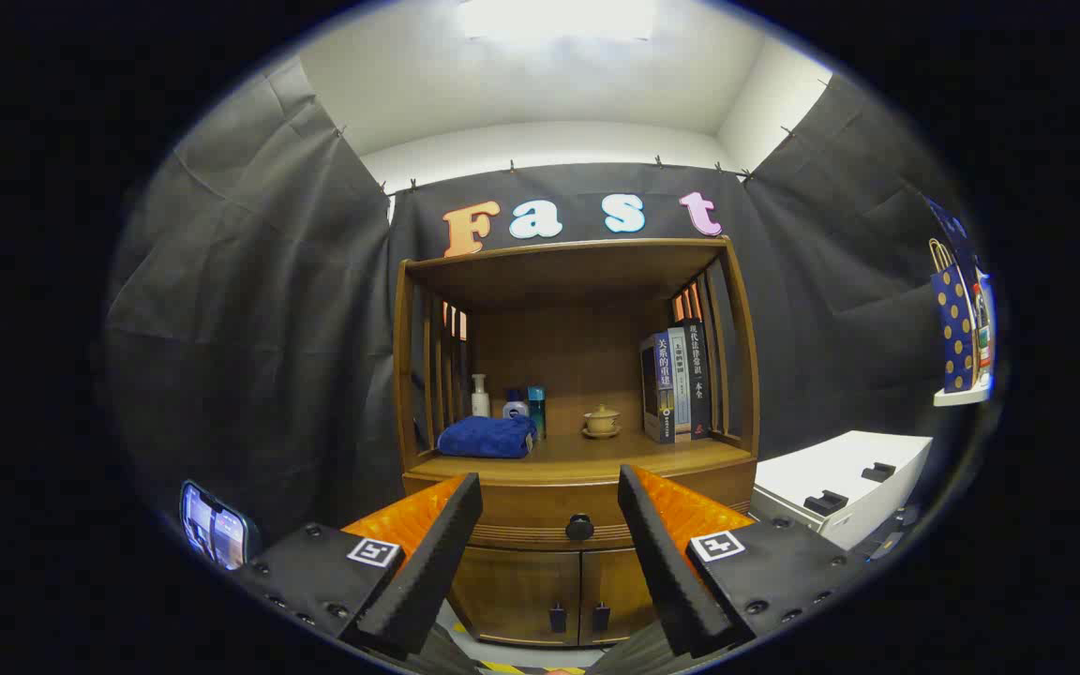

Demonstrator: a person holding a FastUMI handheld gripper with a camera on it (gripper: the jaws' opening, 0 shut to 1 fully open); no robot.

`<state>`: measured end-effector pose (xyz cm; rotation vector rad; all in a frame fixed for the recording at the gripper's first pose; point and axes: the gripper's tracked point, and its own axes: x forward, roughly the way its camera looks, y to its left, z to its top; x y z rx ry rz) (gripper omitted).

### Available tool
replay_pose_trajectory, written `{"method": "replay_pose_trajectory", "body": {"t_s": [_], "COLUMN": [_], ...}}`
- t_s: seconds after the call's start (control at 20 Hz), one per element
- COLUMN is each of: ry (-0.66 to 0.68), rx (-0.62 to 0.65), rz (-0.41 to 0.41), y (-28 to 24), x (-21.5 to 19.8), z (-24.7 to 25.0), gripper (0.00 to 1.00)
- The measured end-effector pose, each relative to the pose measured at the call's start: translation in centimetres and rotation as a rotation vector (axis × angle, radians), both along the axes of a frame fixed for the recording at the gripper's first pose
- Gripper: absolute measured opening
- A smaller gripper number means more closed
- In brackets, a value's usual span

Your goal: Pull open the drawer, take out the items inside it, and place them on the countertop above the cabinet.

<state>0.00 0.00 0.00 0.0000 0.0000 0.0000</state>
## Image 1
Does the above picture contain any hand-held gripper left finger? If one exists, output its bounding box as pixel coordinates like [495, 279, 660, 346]
[231, 473, 485, 662]

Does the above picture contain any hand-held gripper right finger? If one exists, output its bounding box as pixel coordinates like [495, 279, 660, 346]
[617, 464, 869, 659]

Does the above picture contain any wooden cabinet door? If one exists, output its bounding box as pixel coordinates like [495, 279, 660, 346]
[451, 547, 583, 648]
[580, 548, 658, 646]

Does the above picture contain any wooden countertop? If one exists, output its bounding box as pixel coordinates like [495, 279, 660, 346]
[409, 433, 752, 484]

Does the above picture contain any wooden cabinet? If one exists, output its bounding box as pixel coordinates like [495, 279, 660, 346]
[393, 236, 761, 650]

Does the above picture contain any blue folded towel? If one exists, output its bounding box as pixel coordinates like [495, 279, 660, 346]
[437, 415, 538, 459]

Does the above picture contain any yellow black floor tape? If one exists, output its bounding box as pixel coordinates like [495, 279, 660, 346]
[479, 660, 588, 675]

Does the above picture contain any dark book with blue spine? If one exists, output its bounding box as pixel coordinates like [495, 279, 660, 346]
[640, 330, 679, 443]

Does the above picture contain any light blue book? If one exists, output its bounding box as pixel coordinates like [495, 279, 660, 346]
[669, 326, 693, 440]

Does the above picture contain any black book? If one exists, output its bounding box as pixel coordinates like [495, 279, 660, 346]
[681, 319, 713, 440]

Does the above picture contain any smartphone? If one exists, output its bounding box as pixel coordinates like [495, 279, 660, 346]
[180, 480, 250, 571]

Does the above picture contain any small white shelf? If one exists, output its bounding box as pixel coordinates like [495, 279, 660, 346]
[934, 380, 993, 407]

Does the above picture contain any blue polka dot gift bag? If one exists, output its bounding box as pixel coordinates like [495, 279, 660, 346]
[926, 197, 996, 393]

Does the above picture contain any ceiling light panel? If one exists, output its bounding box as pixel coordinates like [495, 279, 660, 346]
[458, 0, 658, 40]

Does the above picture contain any white cabinet with black handles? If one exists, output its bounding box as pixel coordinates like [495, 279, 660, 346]
[751, 431, 933, 551]

